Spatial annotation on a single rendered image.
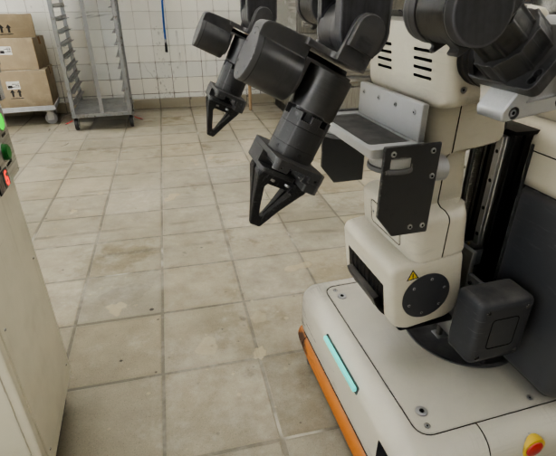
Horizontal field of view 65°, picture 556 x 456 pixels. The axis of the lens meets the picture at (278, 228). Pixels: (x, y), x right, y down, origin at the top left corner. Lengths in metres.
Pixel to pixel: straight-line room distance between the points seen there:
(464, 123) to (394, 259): 0.27
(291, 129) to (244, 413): 0.96
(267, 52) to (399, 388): 0.77
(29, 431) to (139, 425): 0.35
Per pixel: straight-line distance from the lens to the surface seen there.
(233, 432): 1.28
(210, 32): 0.90
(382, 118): 0.84
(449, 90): 0.73
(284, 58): 0.49
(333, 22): 0.51
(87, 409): 1.43
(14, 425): 1.08
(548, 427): 1.09
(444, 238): 0.86
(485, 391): 1.09
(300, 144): 0.51
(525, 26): 0.63
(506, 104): 0.65
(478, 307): 0.89
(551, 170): 0.94
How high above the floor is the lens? 1.02
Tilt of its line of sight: 28 degrees down
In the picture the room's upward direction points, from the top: straight up
